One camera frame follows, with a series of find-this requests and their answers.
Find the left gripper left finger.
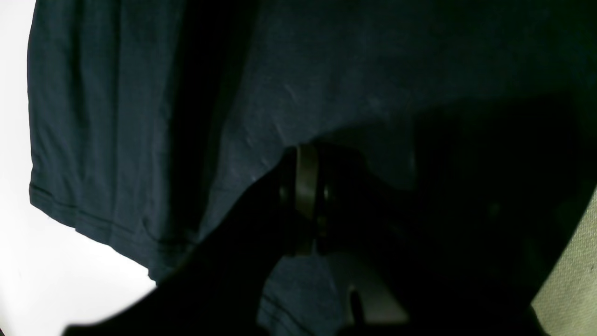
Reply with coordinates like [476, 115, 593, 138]
[63, 154, 297, 336]

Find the black T-shirt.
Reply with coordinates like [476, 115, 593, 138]
[27, 0, 596, 336]

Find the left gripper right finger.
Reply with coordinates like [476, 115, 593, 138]
[317, 145, 545, 336]

